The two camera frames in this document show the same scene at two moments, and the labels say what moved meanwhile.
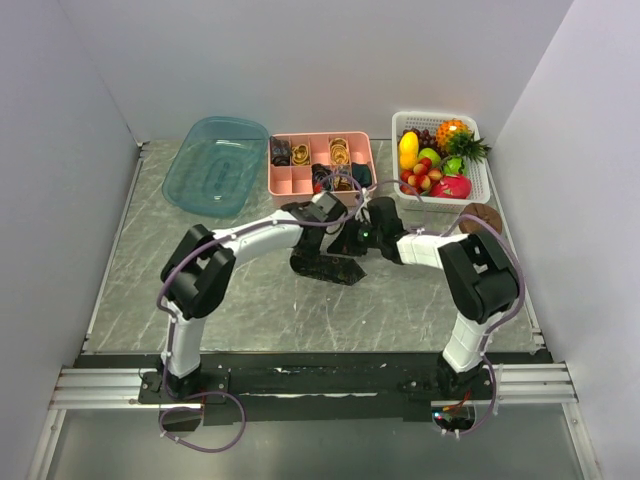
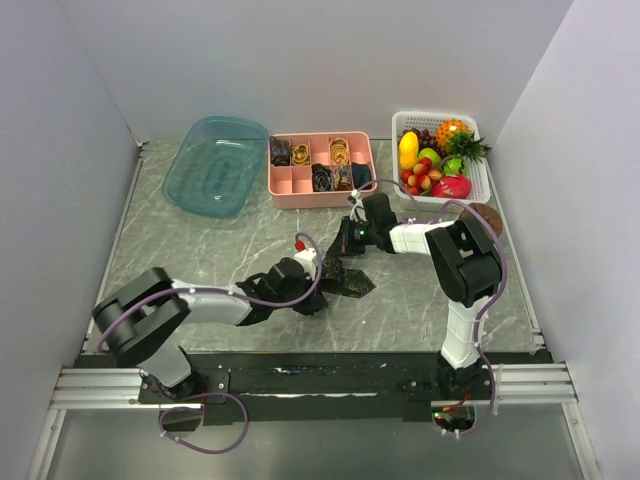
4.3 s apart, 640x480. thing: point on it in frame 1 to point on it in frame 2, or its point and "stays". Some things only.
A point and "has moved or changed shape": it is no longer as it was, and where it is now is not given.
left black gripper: (309, 250) to (315, 302)
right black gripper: (344, 243) stays
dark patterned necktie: (335, 269) has moved or changed shape
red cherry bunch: (419, 178) stays
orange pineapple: (457, 138) stays
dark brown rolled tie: (279, 152) stays
